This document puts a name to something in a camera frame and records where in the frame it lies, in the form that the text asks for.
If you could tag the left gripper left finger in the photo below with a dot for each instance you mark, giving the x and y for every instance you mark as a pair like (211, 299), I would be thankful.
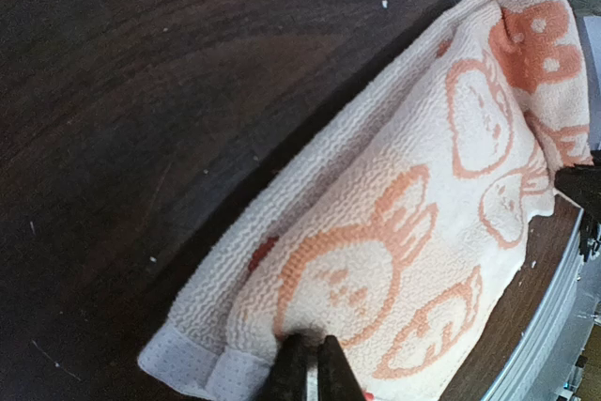
(288, 376)

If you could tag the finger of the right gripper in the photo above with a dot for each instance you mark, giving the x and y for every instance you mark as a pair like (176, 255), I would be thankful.
(582, 185)

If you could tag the front aluminium rail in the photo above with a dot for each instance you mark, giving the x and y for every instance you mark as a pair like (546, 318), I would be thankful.
(548, 363)

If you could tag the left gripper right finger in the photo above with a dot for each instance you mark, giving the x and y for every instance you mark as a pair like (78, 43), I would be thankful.
(335, 378)

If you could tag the orange bunny pattern towel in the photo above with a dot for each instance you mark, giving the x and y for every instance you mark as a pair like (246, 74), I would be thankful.
(399, 226)

